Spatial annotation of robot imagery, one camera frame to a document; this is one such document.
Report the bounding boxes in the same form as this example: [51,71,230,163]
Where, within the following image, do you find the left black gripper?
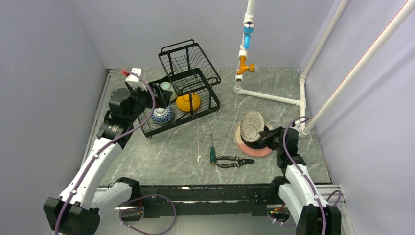
[126,83,172,123]

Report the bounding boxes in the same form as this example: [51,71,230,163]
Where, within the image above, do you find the mint green ceramic bowl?
[160,82,177,102]

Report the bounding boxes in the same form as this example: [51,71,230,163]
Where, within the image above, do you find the black ceramic plate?
[240,127,267,150]

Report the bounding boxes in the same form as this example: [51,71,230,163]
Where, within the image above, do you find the red patterned ceramic bowl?
[151,106,174,124]

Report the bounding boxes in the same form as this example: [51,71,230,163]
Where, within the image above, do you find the yellow ribbed ceramic bowl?
[176,93,201,112]

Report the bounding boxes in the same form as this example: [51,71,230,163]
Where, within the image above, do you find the speckled grey ceramic plate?
[240,110,265,143]

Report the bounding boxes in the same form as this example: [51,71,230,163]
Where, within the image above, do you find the pink rimmed ceramic plate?
[234,123,272,157]

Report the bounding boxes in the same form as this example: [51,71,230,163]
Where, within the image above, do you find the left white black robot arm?
[43,83,173,235]

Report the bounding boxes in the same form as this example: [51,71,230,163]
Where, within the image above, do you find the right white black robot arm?
[259,127,342,235]

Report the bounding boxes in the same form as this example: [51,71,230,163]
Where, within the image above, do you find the black grey pliers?
[216,156,255,168]

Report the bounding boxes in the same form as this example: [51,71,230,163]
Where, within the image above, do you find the orange pipe valve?
[236,55,256,76]

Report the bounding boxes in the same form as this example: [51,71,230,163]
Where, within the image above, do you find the blue cylinder on pipe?
[243,21,254,49]

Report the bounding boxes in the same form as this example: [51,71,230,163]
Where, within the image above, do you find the white tall pole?
[299,0,415,138]

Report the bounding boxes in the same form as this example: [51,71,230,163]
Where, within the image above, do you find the black wire dish rack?
[141,39,221,138]

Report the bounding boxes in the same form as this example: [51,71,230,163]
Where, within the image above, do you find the white PVC pipe frame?
[233,0,349,139]

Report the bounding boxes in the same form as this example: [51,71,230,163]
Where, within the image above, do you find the green handled screwdriver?
[209,134,216,165]

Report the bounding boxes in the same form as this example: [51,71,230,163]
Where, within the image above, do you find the aluminium side rail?
[51,69,116,235]

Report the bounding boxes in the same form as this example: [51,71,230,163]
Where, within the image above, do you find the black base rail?
[121,183,283,218]

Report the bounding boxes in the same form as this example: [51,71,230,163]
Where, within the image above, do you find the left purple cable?
[53,70,177,235]

